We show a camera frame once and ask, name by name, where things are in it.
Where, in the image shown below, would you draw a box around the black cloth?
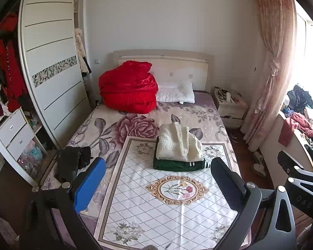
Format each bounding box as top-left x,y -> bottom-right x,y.
54,146 -> 92,183

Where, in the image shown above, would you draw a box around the white nightstand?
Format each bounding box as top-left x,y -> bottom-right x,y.
211,86 -> 248,129

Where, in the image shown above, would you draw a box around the white slipper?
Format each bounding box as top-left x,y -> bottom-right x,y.
253,163 -> 266,178

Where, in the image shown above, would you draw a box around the white fluffy garment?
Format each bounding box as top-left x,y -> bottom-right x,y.
156,121 -> 204,163

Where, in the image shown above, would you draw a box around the bed with floral sheet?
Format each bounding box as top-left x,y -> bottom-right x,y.
39,49 -> 252,250

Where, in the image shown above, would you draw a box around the white pillow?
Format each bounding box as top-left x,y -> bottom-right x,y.
156,86 -> 195,104

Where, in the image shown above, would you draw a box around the pink red garment pile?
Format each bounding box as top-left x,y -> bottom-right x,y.
278,112 -> 313,148

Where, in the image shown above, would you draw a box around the dark clothes pile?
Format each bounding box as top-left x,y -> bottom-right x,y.
287,83 -> 313,115

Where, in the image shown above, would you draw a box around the white diamond-pattern mat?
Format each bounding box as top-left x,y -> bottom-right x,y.
93,136 -> 252,250

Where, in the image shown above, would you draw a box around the cream bed headboard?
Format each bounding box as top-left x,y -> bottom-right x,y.
113,49 -> 214,91

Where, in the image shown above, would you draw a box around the red hanging garment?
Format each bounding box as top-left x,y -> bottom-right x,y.
0,13 -> 29,112

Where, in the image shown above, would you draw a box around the white desk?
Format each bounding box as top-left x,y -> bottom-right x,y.
259,109 -> 313,175

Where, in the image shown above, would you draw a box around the green garment with white stripes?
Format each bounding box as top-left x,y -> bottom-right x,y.
153,143 -> 212,172

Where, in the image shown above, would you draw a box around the cream hanging scarf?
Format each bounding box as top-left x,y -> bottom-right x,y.
73,28 -> 92,75

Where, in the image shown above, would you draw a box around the red blanket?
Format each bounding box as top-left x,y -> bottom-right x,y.
98,60 -> 158,114

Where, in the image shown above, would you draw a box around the white wardrobe drawer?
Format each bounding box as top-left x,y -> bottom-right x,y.
6,130 -> 35,160
0,112 -> 28,146

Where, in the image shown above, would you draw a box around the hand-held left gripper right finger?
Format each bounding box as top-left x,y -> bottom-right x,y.
210,157 -> 297,250

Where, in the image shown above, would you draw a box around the pink bagged clothes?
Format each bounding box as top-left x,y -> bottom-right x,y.
17,141 -> 43,178

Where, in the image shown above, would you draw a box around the pink curtain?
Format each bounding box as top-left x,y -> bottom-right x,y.
244,0 -> 307,153

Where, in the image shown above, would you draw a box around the white wardrobe sliding door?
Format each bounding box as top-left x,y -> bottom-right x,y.
18,0 -> 92,149

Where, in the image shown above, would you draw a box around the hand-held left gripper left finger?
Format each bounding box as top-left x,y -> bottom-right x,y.
19,157 -> 106,250

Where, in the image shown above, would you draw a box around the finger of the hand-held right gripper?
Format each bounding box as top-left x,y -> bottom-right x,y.
278,150 -> 313,181

